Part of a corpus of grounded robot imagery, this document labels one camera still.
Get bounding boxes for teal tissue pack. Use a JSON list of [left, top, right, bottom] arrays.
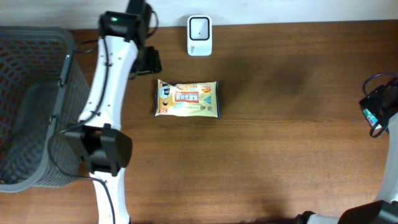
[[363, 109, 382, 129]]

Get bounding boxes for yellow snack bag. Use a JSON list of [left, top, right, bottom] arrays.
[[154, 80, 221, 118]]

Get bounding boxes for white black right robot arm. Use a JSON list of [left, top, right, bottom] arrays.
[[294, 77, 397, 224]]

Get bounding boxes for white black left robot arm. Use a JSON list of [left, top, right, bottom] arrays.
[[63, 0, 162, 223]]

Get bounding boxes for grey plastic basket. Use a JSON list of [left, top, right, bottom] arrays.
[[1, 27, 90, 193]]

